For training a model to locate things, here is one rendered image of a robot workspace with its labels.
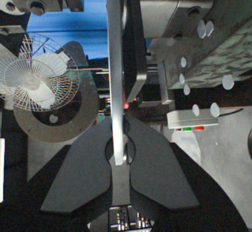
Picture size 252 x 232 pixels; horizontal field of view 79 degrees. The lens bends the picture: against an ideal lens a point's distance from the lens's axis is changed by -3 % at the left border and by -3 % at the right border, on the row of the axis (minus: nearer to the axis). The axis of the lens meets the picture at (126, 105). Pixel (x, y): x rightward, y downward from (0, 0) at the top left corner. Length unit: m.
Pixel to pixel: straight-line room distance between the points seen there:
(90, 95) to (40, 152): 6.02
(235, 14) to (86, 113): 1.45
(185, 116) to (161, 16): 0.29
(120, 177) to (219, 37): 6.89
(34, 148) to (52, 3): 7.28
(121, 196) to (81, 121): 5.92
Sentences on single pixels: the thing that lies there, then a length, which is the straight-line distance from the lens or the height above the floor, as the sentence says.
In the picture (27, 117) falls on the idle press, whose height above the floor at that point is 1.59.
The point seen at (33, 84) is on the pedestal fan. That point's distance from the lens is 1.14.
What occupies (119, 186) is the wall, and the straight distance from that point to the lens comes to 7.14.
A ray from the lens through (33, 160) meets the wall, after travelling 7.58.
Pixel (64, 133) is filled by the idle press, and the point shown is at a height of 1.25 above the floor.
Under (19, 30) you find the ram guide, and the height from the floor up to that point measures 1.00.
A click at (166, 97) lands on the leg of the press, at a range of 0.49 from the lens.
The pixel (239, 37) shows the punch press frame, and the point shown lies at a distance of 0.28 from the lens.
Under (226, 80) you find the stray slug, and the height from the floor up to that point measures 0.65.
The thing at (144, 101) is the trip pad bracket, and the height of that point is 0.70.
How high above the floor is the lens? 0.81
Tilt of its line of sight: 6 degrees down
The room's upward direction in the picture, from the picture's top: 93 degrees counter-clockwise
